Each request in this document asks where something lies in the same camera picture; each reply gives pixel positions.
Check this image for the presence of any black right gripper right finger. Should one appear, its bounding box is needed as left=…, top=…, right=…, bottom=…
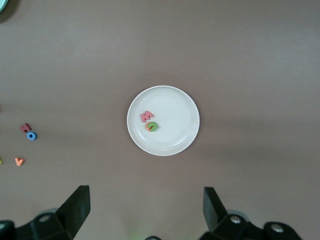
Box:
left=199, top=186, right=266, bottom=240

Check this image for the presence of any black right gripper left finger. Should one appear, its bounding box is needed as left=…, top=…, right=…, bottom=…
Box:
left=14, top=185, right=91, bottom=240

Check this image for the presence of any pink foam letter w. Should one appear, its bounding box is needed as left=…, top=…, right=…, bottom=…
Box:
left=140, top=110, right=154, bottom=123

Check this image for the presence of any beige brown round plate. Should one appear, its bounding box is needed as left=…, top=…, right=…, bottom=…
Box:
left=126, top=85, right=200, bottom=157

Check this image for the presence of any brown table cover sheet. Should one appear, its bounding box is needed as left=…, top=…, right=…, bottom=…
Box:
left=0, top=0, right=320, bottom=240

